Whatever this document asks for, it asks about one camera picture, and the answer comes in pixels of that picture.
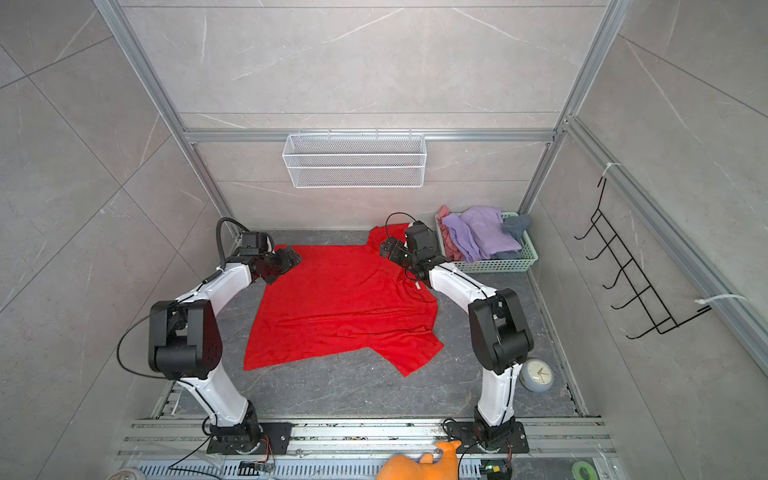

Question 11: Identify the red t shirt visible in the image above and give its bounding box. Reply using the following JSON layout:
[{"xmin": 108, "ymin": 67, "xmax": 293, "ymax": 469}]
[{"xmin": 243, "ymin": 224, "xmax": 443, "ymax": 377}]

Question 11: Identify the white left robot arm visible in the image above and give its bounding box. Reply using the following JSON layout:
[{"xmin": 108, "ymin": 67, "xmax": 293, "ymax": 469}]
[{"xmin": 148, "ymin": 230, "xmax": 301, "ymax": 453}]

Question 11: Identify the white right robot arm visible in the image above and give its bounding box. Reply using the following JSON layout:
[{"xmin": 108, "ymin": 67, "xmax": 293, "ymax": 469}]
[{"xmin": 379, "ymin": 221, "xmax": 534, "ymax": 453}]

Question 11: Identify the pink t shirt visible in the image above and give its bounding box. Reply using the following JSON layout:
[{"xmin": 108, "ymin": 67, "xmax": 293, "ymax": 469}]
[{"xmin": 436, "ymin": 205, "xmax": 464, "ymax": 261}]

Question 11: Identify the purple t shirt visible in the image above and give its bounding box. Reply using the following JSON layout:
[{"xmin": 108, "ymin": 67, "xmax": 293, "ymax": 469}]
[{"xmin": 440, "ymin": 206, "xmax": 523, "ymax": 263}]

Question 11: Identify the grey t shirt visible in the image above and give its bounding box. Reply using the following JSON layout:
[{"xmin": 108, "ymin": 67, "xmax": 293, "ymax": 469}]
[{"xmin": 501, "ymin": 214, "xmax": 531, "ymax": 243}]

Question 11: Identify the green plastic basket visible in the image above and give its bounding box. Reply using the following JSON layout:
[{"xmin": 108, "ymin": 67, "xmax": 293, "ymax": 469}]
[{"xmin": 437, "ymin": 209, "xmax": 538, "ymax": 273}]

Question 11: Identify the white round clock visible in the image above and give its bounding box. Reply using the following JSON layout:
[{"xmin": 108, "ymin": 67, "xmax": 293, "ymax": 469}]
[{"xmin": 519, "ymin": 358, "xmax": 554, "ymax": 393}]

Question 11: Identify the orange plush toy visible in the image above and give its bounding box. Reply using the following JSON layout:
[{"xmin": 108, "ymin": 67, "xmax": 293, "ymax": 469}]
[{"xmin": 376, "ymin": 440, "xmax": 462, "ymax": 480}]

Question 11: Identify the green tape roll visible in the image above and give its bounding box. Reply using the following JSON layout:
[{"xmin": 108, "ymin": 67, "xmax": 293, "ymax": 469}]
[{"xmin": 571, "ymin": 460, "xmax": 599, "ymax": 480}]

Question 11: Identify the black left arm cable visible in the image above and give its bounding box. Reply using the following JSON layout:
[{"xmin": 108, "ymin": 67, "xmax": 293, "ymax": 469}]
[{"xmin": 115, "ymin": 217, "xmax": 253, "ymax": 381}]

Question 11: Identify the white wire mesh basket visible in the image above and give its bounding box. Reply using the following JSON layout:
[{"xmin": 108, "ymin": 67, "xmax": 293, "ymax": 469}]
[{"xmin": 282, "ymin": 133, "xmax": 428, "ymax": 189}]

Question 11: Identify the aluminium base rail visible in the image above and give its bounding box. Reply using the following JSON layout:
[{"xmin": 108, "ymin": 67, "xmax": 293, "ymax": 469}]
[{"xmin": 112, "ymin": 417, "xmax": 626, "ymax": 479}]

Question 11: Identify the black wall hook rack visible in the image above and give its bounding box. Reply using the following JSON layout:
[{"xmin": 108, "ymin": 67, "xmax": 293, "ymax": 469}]
[{"xmin": 574, "ymin": 177, "xmax": 713, "ymax": 340}]

